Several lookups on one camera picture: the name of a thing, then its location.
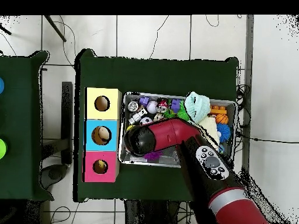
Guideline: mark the mint green knitted cloth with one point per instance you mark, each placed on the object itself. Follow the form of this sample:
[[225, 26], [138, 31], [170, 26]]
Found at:
[[197, 106]]

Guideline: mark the cream knitted cloth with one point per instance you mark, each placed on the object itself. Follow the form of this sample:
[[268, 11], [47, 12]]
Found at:
[[211, 127]]

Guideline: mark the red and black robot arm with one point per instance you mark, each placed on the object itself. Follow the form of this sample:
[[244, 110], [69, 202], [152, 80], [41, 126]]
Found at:
[[196, 149]]

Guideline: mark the shallow clear mesh bin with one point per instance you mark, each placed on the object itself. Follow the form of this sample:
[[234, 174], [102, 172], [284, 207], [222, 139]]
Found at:
[[133, 161]]

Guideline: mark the wooden box with three holes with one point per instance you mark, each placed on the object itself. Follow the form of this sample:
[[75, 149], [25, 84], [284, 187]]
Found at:
[[102, 135]]

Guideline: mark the small soccer ball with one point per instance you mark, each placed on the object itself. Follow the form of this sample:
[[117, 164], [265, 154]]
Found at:
[[145, 120]]

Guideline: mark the purple spiky toy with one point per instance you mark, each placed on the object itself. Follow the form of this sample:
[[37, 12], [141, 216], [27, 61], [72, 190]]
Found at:
[[153, 155]]

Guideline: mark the large blue toy brick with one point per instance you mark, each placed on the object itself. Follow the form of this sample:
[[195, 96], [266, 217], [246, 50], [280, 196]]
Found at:
[[175, 105]]

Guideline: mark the dark green table cloth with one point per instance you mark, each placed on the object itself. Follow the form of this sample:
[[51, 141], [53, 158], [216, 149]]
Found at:
[[154, 74]]

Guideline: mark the long orange toy brick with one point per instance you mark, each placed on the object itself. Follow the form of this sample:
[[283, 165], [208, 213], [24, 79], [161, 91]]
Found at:
[[218, 110]]

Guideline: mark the orange toy basketball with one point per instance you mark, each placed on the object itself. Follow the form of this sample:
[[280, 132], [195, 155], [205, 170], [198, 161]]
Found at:
[[222, 118]]

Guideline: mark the blue spiky ball with eyes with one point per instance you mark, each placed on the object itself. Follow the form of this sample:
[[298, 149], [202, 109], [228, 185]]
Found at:
[[225, 133]]

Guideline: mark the green side table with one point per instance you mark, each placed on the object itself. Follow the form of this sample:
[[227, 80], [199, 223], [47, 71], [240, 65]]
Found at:
[[21, 126]]

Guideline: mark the black tripod leg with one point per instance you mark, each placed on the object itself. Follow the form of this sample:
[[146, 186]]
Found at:
[[55, 28]]

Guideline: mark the green disc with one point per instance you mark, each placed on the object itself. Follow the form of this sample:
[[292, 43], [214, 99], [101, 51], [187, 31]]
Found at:
[[1, 148]]

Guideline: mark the blue disc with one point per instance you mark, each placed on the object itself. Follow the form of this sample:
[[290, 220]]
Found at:
[[1, 85]]

